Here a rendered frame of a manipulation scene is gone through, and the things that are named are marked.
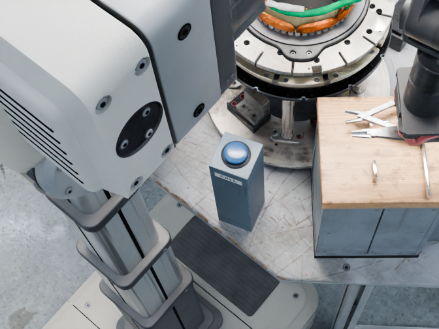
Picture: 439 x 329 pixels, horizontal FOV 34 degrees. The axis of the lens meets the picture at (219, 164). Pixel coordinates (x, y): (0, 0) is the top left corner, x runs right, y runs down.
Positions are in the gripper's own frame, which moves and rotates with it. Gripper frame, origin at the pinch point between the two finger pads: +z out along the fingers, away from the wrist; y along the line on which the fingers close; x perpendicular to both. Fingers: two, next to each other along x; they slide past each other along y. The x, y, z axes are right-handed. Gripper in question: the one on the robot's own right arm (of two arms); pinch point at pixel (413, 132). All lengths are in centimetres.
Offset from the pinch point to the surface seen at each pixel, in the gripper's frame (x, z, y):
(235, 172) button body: 26.1, 15.1, 1.4
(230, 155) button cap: 26.8, 13.9, 3.9
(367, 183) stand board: 5.3, 12.1, -2.4
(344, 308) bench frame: 5, 67, -8
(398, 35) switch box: -7, 35, 42
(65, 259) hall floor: 84, 118, 21
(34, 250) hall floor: 94, 118, 24
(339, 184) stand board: 9.7, 12.0, -2.5
